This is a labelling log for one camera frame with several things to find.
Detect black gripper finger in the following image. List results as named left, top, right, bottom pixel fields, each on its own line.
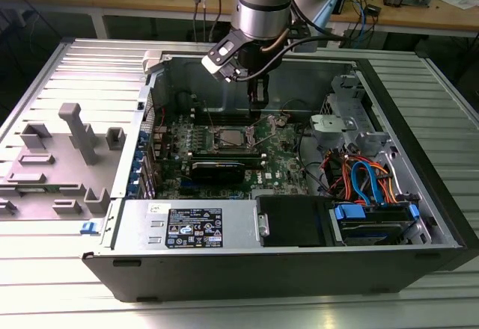
left=256, top=76, right=271, bottom=118
left=248, top=77, right=259, bottom=118

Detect metal socket cover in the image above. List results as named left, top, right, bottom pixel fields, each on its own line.
left=243, top=113, right=288, bottom=149

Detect wire locking lever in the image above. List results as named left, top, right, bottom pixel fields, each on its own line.
left=204, top=100, right=216, bottom=129
left=251, top=123, right=284, bottom=148

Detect silver green CPU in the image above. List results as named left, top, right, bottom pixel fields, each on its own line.
left=219, top=129, right=245, bottom=146

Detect black RAM slot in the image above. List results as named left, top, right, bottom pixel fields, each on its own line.
left=189, top=150, right=263, bottom=159
left=192, top=107, right=260, bottom=117
left=191, top=156, right=269, bottom=169
left=192, top=114, right=260, bottom=125

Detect CPU socket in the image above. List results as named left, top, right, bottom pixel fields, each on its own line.
left=212, top=125, right=260, bottom=155

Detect green motherboard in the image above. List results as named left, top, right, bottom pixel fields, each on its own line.
left=151, top=110, right=319, bottom=200

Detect silver drive cage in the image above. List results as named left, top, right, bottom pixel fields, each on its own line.
left=309, top=74, right=394, bottom=158

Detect black graphics card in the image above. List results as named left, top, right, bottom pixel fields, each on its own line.
left=189, top=159, right=248, bottom=186

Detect white paper label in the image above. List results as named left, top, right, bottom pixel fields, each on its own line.
left=328, top=25, right=344, bottom=48

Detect grey case latch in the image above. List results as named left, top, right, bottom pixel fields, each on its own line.
left=143, top=50, right=169, bottom=76

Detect silver metal latch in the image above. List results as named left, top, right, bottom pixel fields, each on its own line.
left=254, top=212, right=270, bottom=237

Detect silver power supply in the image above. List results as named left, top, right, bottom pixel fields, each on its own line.
left=111, top=198, right=263, bottom=251

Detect black PC case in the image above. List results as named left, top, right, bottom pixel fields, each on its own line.
left=81, top=50, right=479, bottom=304

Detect grey parts rack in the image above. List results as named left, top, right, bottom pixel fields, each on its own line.
left=0, top=102, right=126, bottom=222

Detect hard disk in blue carrier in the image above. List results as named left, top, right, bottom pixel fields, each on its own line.
left=329, top=201, right=422, bottom=247

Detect white paper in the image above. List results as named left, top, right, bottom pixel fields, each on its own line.
left=437, top=0, right=479, bottom=10

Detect green RAM stick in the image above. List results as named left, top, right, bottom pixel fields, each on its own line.
left=16, top=185, right=82, bottom=195

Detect thin black wire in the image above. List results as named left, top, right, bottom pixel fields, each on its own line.
left=279, top=99, right=314, bottom=117

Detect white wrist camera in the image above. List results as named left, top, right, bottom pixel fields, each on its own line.
left=201, top=31, right=245, bottom=83

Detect thick black wire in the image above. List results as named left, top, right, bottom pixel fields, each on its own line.
left=297, top=125, right=334, bottom=199

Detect thick black camera cable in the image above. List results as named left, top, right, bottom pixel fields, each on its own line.
left=224, top=34, right=351, bottom=83

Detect red power wires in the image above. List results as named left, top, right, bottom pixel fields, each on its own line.
left=323, top=151, right=355, bottom=197

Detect blue flat wire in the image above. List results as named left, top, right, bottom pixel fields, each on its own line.
left=351, top=160, right=386, bottom=206

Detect orange wire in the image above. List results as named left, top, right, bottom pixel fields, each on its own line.
left=373, top=164, right=400, bottom=203

